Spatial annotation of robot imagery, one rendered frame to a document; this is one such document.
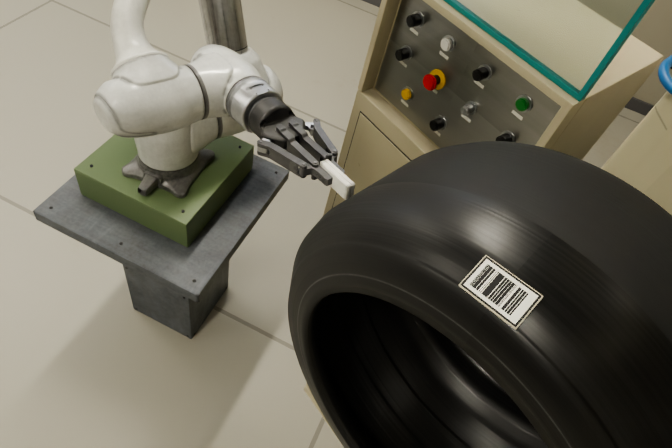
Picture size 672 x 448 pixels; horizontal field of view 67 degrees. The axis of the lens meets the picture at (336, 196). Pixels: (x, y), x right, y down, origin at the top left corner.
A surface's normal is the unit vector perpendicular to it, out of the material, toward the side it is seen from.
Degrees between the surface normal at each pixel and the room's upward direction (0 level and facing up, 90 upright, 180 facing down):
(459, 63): 90
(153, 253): 0
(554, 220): 9
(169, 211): 1
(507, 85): 90
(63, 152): 0
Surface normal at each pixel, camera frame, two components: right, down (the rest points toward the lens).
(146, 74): 0.35, -0.33
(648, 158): -0.77, 0.38
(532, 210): 0.04, -0.79
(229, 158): 0.19, -0.63
